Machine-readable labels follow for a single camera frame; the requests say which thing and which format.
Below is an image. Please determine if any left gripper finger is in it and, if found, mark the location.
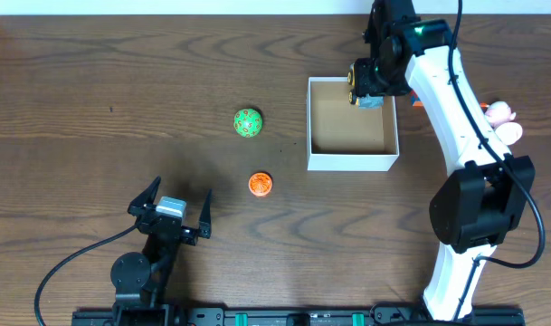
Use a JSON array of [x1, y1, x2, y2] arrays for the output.
[[198, 190, 212, 238], [128, 177, 161, 214]]

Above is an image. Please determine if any yellow grey toy truck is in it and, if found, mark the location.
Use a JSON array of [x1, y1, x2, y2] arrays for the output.
[[347, 63, 384, 110]]

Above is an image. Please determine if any pink duck toy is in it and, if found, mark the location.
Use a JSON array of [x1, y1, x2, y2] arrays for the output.
[[484, 101, 523, 146]]

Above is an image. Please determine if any colourful puzzle cube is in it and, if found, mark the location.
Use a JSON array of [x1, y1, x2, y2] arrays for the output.
[[411, 91, 423, 108]]

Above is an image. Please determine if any orange round disc toy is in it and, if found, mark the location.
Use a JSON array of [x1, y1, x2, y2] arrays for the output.
[[248, 172, 273, 197]]

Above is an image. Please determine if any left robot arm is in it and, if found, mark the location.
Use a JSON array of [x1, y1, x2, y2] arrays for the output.
[[110, 177, 212, 325]]

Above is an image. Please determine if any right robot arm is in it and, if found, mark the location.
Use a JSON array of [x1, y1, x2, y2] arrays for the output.
[[347, 0, 536, 325]]

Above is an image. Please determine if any white cardboard box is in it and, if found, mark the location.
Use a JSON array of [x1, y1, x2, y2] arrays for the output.
[[306, 77, 400, 172]]

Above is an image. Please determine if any green ball with orange numbers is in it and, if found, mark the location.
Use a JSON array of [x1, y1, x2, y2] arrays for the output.
[[233, 109, 262, 138]]

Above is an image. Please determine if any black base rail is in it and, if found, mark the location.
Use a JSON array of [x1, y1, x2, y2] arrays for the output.
[[71, 305, 526, 326]]

